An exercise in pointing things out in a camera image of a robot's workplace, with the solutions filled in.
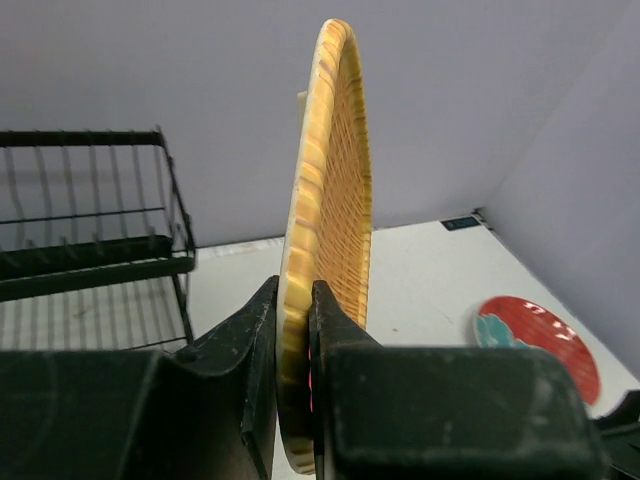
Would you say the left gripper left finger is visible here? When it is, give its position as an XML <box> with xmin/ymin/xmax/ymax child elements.
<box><xmin>1</xmin><ymin>277</ymin><xmax>278</xmax><ymax>479</ymax></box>

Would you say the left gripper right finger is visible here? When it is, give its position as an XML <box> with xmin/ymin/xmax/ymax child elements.
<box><xmin>309</xmin><ymin>281</ymin><xmax>607</xmax><ymax>479</ymax></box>

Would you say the black wire dish rack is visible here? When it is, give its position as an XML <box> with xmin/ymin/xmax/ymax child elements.
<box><xmin>1</xmin><ymin>128</ymin><xmax>197</xmax><ymax>352</ymax></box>

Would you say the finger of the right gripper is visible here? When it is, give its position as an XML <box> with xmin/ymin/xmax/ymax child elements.
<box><xmin>593</xmin><ymin>390</ymin><xmax>639</xmax><ymax>479</ymax></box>

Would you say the orange square woven tray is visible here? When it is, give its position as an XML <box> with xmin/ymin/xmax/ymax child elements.
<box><xmin>275</xmin><ymin>18</ymin><xmax>372</xmax><ymax>475</ymax></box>

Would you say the blue table label sticker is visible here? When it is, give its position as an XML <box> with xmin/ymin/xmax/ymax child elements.
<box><xmin>441</xmin><ymin>215</ymin><xmax>481</xmax><ymax>231</ymax></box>

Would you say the red and teal floral plate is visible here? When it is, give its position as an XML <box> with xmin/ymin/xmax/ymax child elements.
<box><xmin>471</xmin><ymin>295</ymin><xmax>601</xmax><ymax>406</ymax></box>

